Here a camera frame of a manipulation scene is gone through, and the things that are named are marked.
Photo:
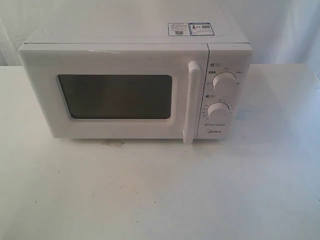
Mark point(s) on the white microwave door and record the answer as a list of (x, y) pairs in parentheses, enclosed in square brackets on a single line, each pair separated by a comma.
[(118, 91)]

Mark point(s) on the white microwave oven body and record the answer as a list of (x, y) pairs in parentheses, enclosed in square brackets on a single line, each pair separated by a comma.
[(146, 22)]

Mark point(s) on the lower white control knob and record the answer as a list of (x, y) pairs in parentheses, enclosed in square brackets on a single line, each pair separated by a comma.
[(218, 112)]

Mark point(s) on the white control knob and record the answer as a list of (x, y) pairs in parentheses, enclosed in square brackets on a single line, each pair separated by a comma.
[(224, 84), (218, 112)]

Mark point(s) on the upper white control knob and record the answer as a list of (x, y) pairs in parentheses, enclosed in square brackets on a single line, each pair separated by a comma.
[(224, 84)]

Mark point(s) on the blue white warning sticker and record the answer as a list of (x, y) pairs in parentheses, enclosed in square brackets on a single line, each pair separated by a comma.
[(190, 29)]

